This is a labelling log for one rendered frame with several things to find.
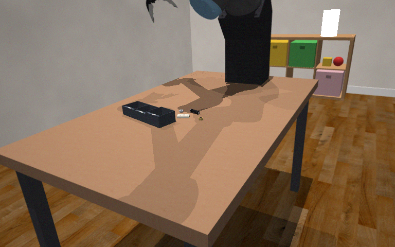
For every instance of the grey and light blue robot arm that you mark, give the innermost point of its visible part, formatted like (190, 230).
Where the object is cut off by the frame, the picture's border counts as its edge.
(211, 9)

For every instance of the grey three-compartment bin rack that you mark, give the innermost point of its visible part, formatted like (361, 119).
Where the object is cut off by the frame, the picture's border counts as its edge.
(156, 116)

